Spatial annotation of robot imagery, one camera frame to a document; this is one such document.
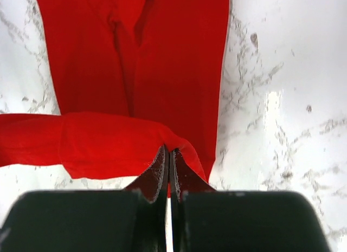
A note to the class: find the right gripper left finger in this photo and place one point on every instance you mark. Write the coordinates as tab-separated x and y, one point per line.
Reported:
131	219

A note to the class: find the red t shirt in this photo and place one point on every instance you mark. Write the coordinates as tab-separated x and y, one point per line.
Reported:
130	76

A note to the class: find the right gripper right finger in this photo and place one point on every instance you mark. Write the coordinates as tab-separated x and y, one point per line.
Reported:
204	219

